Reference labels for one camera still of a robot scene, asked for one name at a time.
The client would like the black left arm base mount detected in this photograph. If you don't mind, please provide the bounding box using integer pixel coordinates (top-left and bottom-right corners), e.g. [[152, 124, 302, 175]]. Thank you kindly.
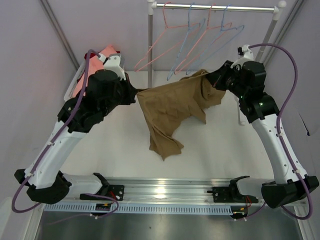
[[79, 172, 125, 201]]

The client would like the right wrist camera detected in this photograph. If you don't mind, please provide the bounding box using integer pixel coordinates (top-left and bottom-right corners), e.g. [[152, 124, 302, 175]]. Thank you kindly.
[[230, 44, 254, 69]]

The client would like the slotted white cable duct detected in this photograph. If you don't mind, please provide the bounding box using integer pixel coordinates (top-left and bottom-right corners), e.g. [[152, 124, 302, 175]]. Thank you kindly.
[[44, 202, 233, 216]]

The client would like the pink wire hanger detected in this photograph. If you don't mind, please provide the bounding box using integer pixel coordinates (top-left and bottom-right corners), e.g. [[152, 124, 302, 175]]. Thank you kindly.
[[133, 1, 191, 73], [173, 3, 226, 76]]

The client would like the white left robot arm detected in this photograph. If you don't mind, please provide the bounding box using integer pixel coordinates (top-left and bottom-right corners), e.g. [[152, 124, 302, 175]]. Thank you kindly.
[[14, 69, 138, 204]]

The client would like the blue wire hanger right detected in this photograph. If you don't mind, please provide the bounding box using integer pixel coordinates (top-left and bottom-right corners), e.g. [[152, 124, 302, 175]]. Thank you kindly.
[[181, 4, 245, 75]]

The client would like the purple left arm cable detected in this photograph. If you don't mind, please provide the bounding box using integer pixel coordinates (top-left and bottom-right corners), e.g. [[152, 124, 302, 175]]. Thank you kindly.
[[11, 49, 120, 221]]

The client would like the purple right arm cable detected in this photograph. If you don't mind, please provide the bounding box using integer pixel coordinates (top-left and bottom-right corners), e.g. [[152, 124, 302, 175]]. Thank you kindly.
[[247, 43, 314, 221]]

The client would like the blue wire hanger left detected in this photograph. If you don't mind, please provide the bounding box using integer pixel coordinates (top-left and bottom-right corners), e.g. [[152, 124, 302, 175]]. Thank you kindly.
[[166, 2, 206, 81]]

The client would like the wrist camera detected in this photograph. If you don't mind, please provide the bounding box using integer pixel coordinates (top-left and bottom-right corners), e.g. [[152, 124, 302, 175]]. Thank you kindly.
[[98, 53, 126, 80], [230, 44, 254, 69]]

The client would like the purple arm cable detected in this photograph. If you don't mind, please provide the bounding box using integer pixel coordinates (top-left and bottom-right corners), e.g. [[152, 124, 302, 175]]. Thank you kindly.
[[11, 49, 120, 221], [247, 43, 314, 221]]

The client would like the pink wire hanger left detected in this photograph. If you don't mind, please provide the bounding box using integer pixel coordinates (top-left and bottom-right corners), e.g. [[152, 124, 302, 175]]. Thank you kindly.
[[133, 1, 191, 73]]

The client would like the tan pleated skirt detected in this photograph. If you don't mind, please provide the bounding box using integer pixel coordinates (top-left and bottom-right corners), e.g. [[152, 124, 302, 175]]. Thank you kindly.
[[136, 69, 226, 160]]

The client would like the white perforated laundry basket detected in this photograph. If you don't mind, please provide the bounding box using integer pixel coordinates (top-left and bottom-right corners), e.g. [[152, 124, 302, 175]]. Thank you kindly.
[[63, 60, 86, 102]]

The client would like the white garment rack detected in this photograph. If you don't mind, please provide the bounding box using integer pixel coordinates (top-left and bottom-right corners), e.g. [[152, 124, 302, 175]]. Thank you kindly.
[[146, 0, 288, 125]]

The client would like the salmon pink garment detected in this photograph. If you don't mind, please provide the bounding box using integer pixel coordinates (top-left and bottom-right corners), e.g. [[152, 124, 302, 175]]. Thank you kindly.
[[72, 44, 117, 98]]

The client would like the blue wire hanger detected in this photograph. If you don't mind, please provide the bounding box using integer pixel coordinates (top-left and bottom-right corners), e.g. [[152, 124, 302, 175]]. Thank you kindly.
[[166, 2, 206, 81], [181, 4, 245, 75]]

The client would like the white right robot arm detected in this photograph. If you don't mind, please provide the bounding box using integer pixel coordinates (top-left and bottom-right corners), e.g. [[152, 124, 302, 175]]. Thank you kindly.
[[206, 60, 320, 209]]

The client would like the pink wire hanger right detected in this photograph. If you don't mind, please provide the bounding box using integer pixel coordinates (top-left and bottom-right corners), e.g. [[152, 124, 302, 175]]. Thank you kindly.
[[173, 3, 226, 76]]

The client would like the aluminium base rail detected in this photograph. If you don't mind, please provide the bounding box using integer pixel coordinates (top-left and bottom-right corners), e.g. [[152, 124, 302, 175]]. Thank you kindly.
[[74, 177, 263, 203]]

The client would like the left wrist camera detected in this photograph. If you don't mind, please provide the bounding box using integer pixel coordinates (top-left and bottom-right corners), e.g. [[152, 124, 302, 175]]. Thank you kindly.
[[98, 53, 126, 80]]

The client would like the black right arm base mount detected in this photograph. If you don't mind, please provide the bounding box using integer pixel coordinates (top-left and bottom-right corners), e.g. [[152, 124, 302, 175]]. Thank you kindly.
[[207, 175, 259, 204]]

